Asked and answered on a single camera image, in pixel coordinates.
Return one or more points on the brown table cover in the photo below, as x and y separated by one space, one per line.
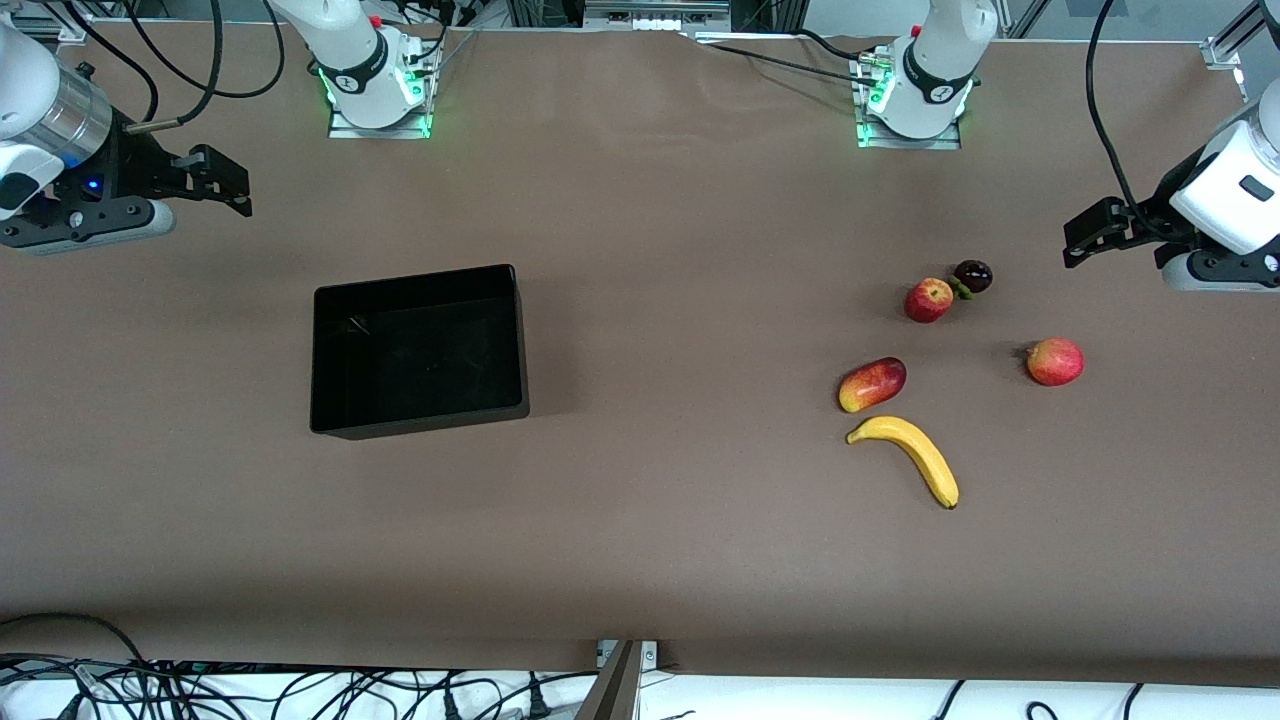
640 540

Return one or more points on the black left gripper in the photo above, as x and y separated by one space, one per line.
1147 217

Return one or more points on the dark metal bar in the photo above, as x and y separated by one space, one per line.
612 690

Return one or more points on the red yellow mango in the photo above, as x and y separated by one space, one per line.
872 384

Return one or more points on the silver aluminium frame rail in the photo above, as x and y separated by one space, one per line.
655 12

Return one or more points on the black plastic box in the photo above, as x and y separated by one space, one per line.
420 350

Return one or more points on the plain red apple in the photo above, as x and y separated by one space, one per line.
1055 361

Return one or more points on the yellow banana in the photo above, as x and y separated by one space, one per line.
915 450

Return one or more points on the silver metal table bracket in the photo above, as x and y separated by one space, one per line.
650 655

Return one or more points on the aluminium corner frame piece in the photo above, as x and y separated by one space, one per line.
1225 50
70 30

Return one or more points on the red apple with yellow patch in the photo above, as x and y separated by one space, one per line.
929 300

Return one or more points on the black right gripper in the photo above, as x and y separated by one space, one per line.
136 163

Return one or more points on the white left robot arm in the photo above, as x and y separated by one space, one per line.
940 60

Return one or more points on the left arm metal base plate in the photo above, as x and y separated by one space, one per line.
910 143

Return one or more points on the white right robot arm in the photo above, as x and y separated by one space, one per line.
350 45

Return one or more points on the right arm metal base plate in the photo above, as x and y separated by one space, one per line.
345 128

